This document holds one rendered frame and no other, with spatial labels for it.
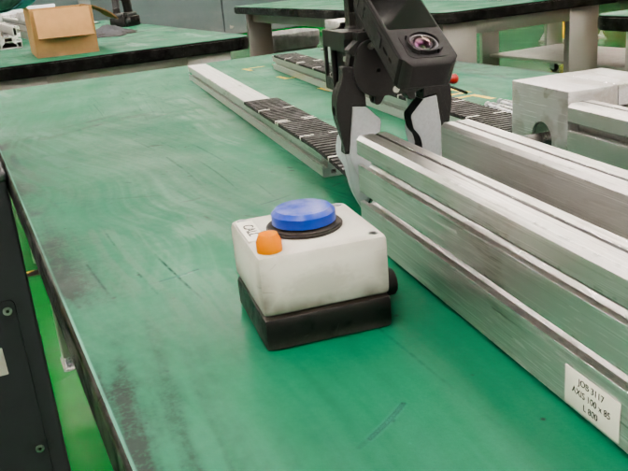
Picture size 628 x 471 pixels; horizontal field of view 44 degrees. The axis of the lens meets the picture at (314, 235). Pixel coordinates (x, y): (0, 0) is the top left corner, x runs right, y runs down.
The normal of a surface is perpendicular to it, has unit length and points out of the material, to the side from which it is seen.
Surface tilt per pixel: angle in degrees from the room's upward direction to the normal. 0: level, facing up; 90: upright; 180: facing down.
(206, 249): 0
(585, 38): 90
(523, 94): 90
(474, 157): 90
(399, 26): 30
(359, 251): 90
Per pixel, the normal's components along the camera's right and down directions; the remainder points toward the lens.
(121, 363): -0.08, -0.94
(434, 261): -0.95, 0.18
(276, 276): 0.29, 0.29
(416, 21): 0.11, -0.67
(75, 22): 0.33, -0.09
